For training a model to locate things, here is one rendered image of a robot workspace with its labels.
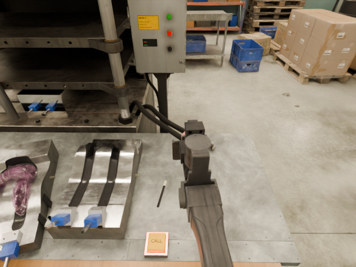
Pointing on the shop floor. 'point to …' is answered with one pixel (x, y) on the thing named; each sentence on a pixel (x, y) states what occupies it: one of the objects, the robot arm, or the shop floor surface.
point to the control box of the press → (159, 42)
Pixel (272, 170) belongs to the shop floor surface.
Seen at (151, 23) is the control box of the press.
